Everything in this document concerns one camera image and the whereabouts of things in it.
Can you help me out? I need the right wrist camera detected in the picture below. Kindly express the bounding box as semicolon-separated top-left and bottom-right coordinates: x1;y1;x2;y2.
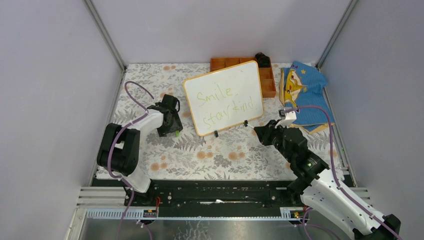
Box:
277;109;297;127

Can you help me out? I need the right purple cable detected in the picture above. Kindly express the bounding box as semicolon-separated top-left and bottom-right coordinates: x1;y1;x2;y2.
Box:
283;105;403;240

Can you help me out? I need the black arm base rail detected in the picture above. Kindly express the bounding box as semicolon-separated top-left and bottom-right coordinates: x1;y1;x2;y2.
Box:
91;178;321;218

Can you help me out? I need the blue yellow cartoon bag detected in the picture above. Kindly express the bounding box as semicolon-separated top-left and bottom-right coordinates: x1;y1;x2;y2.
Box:
279;61;335;134

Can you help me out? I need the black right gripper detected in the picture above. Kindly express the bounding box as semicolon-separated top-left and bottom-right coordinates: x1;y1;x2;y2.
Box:
253;119;295;163

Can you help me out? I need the purple cable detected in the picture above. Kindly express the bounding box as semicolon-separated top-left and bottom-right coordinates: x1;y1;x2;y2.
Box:
107;81;156;240
283;105;403;240

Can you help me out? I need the yellow framed whiteboard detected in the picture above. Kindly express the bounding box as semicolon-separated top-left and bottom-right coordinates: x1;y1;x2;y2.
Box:
182;60;265;137

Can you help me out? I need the black object in tray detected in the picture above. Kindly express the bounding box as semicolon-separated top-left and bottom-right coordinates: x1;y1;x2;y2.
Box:
254;52;271;68

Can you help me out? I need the orange wooden compartment tray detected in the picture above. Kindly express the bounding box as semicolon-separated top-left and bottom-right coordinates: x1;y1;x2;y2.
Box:
210;56;277;98

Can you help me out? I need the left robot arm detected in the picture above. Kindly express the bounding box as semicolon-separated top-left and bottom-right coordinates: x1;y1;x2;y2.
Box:
96;94;183;206

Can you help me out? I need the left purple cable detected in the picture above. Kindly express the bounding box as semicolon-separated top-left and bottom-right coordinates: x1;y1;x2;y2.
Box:
107;81;156;240

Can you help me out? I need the metal whiteboard stand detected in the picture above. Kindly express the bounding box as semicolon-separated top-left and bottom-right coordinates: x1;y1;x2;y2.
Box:
213;120;249;138

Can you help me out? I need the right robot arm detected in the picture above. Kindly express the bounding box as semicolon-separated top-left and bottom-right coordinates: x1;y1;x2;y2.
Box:
253;120;401;240

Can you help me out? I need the floral table mat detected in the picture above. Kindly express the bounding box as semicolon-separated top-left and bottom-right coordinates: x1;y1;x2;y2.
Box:
113;63;343;180

